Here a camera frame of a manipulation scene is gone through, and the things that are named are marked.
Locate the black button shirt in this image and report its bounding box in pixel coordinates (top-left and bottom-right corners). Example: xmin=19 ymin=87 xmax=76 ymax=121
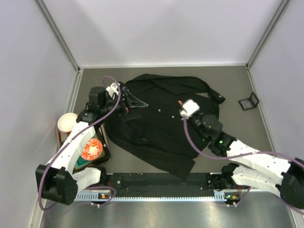
xmin=104 ymin=74 xmax=225 ymax=180

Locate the orange plastic cup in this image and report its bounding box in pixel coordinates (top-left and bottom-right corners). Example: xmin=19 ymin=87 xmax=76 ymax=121
xmin=58 ymin=130 xmax=71 ymax=143

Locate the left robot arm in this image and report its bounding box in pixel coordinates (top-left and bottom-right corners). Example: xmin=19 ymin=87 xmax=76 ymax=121
xmin=35 ymin=83 xmax=148 ymax=205

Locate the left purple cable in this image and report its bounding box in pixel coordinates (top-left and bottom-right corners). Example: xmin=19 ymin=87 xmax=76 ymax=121
xmin=38 ymin=76 xmax=122 ymax=224

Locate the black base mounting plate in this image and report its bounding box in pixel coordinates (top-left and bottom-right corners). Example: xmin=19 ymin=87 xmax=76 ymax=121
xmin=99 ymin=172 xmax=250 ymax=197

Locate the small black open box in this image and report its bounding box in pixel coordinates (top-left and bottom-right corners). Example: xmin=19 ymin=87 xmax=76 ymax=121
xmin=238 ymin=92 xmax=260 ymax=111

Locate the white paper cup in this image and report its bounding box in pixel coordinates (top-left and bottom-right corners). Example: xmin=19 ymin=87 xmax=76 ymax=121
xmin=57 ymin=113 xmax=77 ymax=133

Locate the aluminium frame rail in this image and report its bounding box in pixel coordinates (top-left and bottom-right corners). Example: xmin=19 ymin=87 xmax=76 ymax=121
xmin=38 ymin=172 xmax=298 ymax=192

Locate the orange white patterned ball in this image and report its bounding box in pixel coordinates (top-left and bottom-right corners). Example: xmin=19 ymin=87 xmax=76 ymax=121
xmin=80 ymin=138 xmax=103 ymax=161

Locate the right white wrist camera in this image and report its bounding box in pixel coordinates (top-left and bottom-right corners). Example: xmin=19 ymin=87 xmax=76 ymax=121
xmin=179 ymin=99 xmax=200 ymax=119

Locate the black box green lining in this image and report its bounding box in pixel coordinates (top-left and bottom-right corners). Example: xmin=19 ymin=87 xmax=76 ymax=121
xmin=73 ymin=134 xmax=111 ymax=173

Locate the white slotted cable duct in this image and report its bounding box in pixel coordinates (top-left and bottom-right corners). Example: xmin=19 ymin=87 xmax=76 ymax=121
xmin=75 ymin=191 xmax=240 ymax=202

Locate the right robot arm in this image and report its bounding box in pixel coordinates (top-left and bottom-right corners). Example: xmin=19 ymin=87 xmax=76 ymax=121
xmin=182 ymin=115 xmax=304 ymax=210

